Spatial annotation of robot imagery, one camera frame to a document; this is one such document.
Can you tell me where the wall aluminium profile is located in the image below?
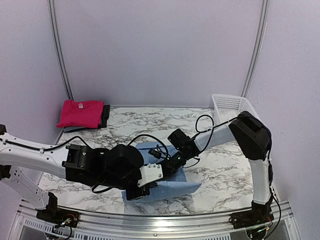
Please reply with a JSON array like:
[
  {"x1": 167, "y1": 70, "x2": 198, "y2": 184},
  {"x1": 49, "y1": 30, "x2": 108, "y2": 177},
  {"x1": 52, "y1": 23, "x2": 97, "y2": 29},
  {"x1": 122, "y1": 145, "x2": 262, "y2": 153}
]
[
  {"x1": 47, "y1": 0, "x2": 74, "y2": 100},
  {"x1": 241, "y1": 0, "x2": 270, "y2": 98}
]

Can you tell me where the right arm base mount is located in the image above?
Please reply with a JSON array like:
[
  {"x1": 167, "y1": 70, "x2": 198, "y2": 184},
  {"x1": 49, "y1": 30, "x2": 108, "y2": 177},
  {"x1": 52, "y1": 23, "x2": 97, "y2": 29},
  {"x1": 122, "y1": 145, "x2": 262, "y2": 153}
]
[{"x1": 228, "y1": 210, "x2": 274, "y2": 229}]

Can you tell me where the folded black garment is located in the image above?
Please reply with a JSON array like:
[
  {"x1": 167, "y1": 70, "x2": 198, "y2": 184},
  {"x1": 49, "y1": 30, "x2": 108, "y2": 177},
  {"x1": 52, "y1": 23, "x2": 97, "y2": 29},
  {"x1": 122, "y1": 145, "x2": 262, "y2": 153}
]
[{"x1": 98, "y1": 104, "x2": 111, "y2": 129}]

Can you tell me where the right wall aluminium profile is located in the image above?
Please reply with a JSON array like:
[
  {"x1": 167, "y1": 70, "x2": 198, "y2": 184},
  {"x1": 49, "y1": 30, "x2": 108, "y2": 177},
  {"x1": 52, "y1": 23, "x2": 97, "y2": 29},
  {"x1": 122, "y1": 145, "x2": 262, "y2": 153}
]
[{"x1": 241, "y1": 0, "x2": 270, "y2": 98}]

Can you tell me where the light blue shirt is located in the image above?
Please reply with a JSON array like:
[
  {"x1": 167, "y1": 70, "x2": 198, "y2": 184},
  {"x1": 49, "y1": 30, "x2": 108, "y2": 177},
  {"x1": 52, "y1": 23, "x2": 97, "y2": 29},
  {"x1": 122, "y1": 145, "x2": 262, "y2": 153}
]
[{"x1": 131, "y1": 142, "x2": 202, "y2": 203}]

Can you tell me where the left wall aluminium profile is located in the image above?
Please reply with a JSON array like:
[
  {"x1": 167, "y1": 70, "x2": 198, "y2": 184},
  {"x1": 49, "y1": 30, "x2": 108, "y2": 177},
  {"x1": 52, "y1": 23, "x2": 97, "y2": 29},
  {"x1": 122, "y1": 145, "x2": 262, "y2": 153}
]
[{"x1": 47, "y1": 0, "x2": 74, "y2": 100}]

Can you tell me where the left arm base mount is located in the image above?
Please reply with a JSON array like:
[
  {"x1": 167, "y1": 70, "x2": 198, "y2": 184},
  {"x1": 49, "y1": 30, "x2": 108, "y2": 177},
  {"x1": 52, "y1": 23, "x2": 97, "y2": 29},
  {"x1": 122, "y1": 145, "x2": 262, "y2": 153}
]
[{"x1": 36, "y1": 208, "x2": 80, "y2": 228}]

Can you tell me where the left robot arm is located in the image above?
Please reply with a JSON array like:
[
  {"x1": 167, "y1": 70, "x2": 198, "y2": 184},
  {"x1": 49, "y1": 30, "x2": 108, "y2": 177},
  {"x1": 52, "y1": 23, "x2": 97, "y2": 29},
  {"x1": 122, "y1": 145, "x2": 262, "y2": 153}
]
[{"x1": 0, "y1": 124, "x2": 163, "y2": 223}]

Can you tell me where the magenta t-shirt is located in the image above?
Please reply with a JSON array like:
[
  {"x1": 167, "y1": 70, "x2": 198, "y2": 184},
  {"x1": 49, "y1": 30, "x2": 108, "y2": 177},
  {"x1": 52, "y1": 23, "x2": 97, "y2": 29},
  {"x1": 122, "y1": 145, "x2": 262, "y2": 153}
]
[{"x1": 56, "y1": 99, "x2": 104, "y2": 129}]

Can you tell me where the white plastic laundry basket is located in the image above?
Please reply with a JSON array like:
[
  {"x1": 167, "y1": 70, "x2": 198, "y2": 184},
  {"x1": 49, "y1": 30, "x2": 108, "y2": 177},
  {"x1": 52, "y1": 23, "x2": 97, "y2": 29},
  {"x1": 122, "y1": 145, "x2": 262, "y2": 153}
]
[{"x1": 211, "y1": 94, "x2": 260, "y2": 125}]

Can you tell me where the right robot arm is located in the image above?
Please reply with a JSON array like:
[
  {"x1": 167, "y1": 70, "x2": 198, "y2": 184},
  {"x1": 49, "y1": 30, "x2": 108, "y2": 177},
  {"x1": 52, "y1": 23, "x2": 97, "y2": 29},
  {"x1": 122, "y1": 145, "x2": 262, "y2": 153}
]
[{"x1": 160, "y1": 111, "x2": 273, "y2": 224}]

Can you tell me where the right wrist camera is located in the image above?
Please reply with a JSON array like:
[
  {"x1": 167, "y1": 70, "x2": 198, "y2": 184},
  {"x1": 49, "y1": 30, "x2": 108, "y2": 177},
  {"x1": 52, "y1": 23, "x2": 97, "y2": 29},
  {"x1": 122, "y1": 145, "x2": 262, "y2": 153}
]
[{"x1": 148, "y1": 148, "x2": 171, "y2": 160}]

